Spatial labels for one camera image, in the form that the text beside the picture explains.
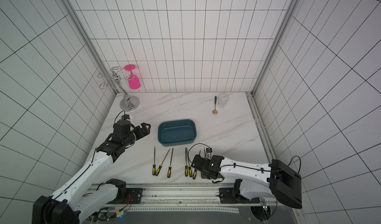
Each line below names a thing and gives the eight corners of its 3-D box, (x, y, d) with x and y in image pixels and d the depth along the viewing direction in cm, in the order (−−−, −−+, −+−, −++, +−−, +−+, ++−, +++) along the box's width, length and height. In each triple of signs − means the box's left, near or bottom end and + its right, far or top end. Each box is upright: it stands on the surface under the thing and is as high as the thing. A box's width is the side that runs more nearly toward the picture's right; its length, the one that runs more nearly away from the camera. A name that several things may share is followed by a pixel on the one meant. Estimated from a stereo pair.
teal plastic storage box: (157, 146, 93) (155, 142, 88) (161, 123, 104) (159, 118, 99) (196, 146, 93) (196, 142, 88) (196, 123, 104) (196, 118, 99)
